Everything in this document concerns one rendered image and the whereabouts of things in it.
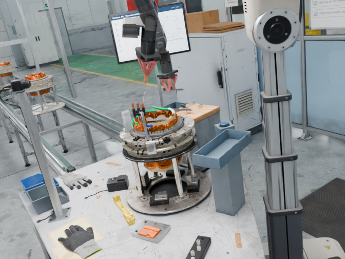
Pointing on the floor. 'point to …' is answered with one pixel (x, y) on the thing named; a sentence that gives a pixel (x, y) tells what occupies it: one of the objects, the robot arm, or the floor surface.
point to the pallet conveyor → (56, 160)
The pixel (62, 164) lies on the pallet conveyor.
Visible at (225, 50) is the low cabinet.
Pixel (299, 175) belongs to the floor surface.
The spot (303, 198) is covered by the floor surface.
